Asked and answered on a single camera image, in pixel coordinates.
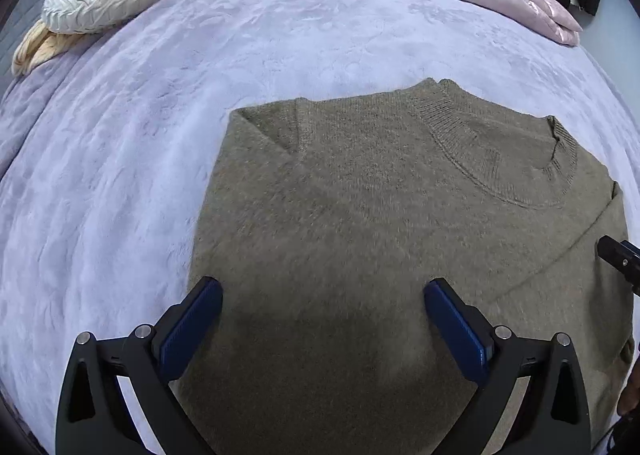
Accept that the lavender plush blanket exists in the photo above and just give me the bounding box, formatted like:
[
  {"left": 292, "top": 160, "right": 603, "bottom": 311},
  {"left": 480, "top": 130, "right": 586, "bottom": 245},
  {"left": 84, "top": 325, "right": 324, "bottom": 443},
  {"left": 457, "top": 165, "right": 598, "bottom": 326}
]
[{"left": 0, "top": 0, "right": 640, "bottom": 455}]

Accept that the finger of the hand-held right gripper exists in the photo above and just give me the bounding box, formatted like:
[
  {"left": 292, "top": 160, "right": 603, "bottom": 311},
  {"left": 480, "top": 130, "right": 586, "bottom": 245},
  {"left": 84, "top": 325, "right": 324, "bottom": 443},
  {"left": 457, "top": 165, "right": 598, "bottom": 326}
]
[{"left": 597, "top": 235, "right": 640, "bottom": 296}]

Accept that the grey quilted headboard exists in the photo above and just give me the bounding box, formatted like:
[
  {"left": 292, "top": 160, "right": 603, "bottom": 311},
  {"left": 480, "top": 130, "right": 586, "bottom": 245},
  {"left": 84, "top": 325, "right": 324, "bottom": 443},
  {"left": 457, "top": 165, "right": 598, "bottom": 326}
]
[{"left": 0, "top": 0, "right": 131, "bottom": 81}]

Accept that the olive brown knit sweater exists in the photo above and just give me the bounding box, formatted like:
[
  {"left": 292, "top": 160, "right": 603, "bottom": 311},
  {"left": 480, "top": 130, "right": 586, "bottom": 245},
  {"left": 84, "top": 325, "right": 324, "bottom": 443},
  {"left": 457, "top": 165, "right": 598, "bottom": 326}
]
[{"left": 170, "top": 78, "right": 636, "bottom": 455}]

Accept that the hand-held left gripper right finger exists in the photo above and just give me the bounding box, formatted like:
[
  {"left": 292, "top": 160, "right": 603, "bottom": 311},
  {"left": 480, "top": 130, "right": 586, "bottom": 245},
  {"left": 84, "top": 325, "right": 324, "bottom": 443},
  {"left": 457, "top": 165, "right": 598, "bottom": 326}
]
[{"left": 423, "top": 278, "right": 593, "bottom": 455}]

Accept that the person's right hand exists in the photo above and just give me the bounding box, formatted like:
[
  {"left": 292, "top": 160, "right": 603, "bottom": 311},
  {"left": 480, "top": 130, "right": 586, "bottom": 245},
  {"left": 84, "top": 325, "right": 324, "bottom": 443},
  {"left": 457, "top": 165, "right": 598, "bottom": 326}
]
[{"left": 616, "top": 375, "right": 640, "bottom": 417}]

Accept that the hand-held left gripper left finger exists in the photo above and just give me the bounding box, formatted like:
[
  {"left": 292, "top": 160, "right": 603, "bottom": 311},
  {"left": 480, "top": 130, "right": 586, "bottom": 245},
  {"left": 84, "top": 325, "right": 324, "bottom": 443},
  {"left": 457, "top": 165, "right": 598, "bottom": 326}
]
[{"left": 55, "top": 276, "right": 223, "bottom": 455}]

